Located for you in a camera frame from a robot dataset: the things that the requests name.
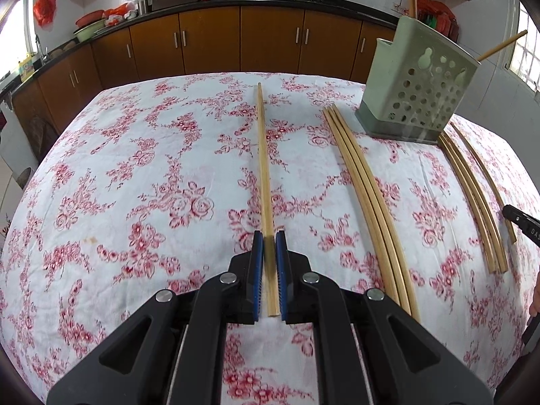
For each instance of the red basin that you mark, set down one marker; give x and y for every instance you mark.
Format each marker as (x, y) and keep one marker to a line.
(89, 19)

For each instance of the metal faucet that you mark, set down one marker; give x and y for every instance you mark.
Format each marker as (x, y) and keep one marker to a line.
(39, 48)

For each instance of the floral red white tablecloth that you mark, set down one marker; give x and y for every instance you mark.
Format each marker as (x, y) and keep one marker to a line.
(147, 177)

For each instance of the green basin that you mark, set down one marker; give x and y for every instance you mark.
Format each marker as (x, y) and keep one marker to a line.
(88, 33)

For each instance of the green perforated chopstick holder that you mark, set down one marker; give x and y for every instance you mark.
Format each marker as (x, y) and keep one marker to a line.
(405, 84)

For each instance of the black kitchen countertop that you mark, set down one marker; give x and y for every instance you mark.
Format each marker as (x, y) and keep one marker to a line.
(270, 2)

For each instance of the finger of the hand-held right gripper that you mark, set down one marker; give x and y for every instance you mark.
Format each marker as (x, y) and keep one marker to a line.
(525, 223)

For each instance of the red bag behind thermoses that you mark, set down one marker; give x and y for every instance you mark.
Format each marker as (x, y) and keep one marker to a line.
(432, 5)

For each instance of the steel utensil cup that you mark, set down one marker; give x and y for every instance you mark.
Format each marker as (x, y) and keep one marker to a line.
(142, 5)

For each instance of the brown wooden base cabinets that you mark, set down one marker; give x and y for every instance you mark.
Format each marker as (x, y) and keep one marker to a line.
(211, 42)

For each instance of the white wall outlet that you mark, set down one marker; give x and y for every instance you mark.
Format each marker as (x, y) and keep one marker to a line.
(397, 7)

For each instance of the yellow dish soap bottle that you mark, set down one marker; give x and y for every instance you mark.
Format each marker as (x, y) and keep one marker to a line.
(26, 67)

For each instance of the white appliance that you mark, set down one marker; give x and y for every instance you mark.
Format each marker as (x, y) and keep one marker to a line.
(17, 164)

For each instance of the small kitchen window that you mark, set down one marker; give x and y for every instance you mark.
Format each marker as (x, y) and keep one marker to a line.
(12, 38)

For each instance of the hanging red plastic bag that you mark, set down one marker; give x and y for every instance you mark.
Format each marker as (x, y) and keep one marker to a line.
(45, 8)

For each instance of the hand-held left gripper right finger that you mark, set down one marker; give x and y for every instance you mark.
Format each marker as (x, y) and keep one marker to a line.
(282, 278)

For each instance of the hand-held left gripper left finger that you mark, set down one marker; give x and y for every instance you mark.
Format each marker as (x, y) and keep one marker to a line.
(258, 278)

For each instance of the person's right hand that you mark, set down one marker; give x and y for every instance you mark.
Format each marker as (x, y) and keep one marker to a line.
(536, 303)

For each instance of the large barred window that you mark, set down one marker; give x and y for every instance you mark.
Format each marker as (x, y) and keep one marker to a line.
(527, 42)

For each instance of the crumpled red plastic bag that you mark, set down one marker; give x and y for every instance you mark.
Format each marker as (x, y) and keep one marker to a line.
(116, 12)

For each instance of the brown thermos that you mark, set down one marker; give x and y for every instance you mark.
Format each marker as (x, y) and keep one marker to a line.
(452, 27)

